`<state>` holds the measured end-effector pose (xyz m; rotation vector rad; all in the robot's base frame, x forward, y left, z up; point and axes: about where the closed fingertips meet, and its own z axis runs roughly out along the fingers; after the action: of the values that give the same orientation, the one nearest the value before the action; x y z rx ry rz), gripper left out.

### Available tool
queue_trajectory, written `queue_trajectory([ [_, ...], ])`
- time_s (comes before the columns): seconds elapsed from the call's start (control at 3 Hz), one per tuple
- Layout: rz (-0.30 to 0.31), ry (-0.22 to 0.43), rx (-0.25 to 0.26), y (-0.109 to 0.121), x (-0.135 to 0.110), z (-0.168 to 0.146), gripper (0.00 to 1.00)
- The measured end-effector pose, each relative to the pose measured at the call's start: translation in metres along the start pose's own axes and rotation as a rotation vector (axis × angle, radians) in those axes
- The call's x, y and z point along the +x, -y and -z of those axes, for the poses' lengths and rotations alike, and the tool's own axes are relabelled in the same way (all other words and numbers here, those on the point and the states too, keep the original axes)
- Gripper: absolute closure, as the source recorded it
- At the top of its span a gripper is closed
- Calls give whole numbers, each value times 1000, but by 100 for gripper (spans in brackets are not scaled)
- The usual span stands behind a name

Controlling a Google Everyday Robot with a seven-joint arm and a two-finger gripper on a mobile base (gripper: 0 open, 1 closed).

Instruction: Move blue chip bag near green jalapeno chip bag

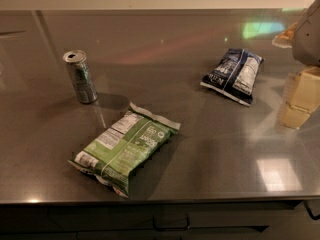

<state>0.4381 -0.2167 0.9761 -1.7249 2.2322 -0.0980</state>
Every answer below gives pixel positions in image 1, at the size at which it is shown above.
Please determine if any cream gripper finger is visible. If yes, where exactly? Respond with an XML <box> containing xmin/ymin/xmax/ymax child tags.
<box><xmin>272</xmin><ymin>23</ymin><xmax>297</xmax><ymax>48</ymax></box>
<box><xmin>277</xmin><ymin>66</ymin><xmax>320</xmax><ymax>129</ymax></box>

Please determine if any green jalapeno chip bag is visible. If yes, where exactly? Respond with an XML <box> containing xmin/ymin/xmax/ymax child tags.
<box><xmin>69</xmin><ymin>103</ymin><xmax>180</xmax><ymax>197</ymax></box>

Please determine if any blue chip bag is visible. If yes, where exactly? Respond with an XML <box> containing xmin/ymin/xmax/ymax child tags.
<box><xmin>200</xmin><ymin>48</ymin><xmax>263</xmax><ymax>107</ymax></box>

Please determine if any black drawer handle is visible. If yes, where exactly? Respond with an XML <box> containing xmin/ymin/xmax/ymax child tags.
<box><xmin>303</xmin><ymin>201</ymin><xmax>320</xmax><ymax>221</ymax></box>
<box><xmin>152</xmin><ymin>214</ymin><xmax>190</xmax><ymax>232</ymax></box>

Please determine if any silver green drink can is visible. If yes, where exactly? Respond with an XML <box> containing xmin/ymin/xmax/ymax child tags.
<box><xmin>63</xmin><ymin>50</ymin><xmax>98</xmax><ymax>104</ymax></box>

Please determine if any black right drawer handle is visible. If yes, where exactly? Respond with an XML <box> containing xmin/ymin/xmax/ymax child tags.
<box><xmin>303</xmin><ymin>201</ymin><xmax>320</xmax><ymax>221</ymax></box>

